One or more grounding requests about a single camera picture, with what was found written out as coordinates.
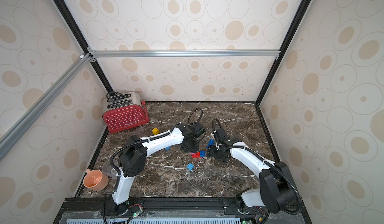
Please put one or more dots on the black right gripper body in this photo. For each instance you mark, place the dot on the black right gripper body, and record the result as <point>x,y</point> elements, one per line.
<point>217,153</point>

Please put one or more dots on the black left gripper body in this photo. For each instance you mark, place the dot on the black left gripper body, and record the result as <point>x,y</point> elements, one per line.
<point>193,146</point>

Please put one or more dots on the dark blue long lego brick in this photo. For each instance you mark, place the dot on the dark blue long lego brick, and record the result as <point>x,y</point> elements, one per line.
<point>210,143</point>

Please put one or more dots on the red long lego brick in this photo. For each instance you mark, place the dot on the red long lego brick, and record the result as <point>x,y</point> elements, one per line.
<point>197,155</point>

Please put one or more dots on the yellow square lego brick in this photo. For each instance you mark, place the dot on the yellow square lego brick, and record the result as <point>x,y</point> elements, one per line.
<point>155,131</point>

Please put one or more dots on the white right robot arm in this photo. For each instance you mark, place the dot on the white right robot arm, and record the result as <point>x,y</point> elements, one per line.
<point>277,190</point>

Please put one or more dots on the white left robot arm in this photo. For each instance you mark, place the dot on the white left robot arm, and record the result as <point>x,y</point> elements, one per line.
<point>130,160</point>

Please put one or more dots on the light blue long lego brick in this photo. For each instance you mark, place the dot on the light blue long lego brick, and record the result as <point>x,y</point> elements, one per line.
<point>190,167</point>

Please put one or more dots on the red polka dot toaster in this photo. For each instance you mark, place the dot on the red polka dot toaster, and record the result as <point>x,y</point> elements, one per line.
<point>122,111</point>

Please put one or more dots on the orange plastic cup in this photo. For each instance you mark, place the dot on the orange plastic cup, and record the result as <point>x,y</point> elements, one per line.
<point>95,180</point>

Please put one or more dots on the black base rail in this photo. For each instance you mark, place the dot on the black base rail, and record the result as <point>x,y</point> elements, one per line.
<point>227,210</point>

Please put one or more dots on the horizontal aluminium frame bar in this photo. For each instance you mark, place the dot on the horizontal aluminium frame bar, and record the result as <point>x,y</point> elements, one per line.
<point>184,53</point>

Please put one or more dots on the left aluminium frame bar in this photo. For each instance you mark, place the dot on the left aluminium frame bar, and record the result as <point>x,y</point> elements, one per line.
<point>26,121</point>

